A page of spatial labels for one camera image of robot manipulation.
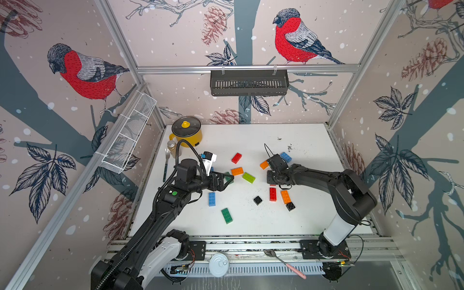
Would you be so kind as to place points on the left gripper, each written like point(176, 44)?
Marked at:
point(220, 186)

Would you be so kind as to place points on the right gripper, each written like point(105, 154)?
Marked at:
point(269, 178)

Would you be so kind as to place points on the orange lego brick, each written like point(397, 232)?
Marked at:
point(237, 171)
point(264, 165)
point(285, 197)

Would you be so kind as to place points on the lime green lego brick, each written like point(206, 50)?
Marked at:
point(249, 178)

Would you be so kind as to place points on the red lego brick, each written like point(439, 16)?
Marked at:
point(272, 194)
point(236, 158)

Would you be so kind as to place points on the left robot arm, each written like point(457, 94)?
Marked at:
point(151, 248)

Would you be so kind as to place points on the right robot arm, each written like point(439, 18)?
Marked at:
point(352, 198)

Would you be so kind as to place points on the blue lego brick lower left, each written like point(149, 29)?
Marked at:
point(212, 199)

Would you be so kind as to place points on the light blue lego brick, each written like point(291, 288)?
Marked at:
point(286, 157)

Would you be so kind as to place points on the orange lego brick front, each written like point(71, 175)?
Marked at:
point(285, 197)

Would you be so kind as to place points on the red lego brick back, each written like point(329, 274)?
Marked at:
point(236, 158)

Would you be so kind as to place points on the dark green lego brick front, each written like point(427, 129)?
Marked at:
point(227, 216)

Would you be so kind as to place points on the black lego brick attached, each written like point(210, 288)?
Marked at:
point(290, 206)

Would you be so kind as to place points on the black small lego brick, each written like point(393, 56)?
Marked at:
point(257, 200)

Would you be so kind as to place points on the small glass jar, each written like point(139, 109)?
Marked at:
point(172, 147)

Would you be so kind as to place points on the yellow pot with lid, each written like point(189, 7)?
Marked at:
point(187, 128)

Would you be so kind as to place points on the white round lid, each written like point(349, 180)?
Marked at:
point(219, 265)

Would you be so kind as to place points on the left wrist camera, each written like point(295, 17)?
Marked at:
point(208, 160)

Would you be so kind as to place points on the teal handled spoon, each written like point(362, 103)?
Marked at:
point(167, 157)

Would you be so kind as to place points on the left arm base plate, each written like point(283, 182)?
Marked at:
point(192, 250)

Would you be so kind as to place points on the pink handled spoon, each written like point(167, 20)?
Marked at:
point(271, 253)

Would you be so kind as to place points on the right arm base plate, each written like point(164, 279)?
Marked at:
point(319, 250)

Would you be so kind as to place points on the black wire shelf basket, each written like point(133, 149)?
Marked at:
point(265, 83)

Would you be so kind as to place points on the white wire wall basket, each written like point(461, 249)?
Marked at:
point(131, 125)

